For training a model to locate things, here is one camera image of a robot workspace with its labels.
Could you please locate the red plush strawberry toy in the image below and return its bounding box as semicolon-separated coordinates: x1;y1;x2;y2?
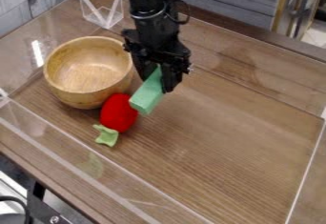
93;93;139;147

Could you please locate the brown wooden bowl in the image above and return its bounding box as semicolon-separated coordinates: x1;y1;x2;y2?
43;36;133;110

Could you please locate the black table leg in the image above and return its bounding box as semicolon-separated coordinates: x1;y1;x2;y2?
25;179;47;216

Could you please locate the black cable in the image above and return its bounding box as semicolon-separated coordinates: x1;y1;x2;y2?
0;195;32;224

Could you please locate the green rectangular stick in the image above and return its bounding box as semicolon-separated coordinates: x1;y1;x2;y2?
128;68;163;115

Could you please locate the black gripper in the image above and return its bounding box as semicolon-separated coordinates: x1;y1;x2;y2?
121;29;191;92

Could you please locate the clear acrylic stand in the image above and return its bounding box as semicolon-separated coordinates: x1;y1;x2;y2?
79;0;123;30

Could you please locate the gold metal chair frame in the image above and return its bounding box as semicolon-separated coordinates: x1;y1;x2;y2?
271;0;321;40

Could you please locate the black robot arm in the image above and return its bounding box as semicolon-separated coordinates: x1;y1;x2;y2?
121;0;191;92

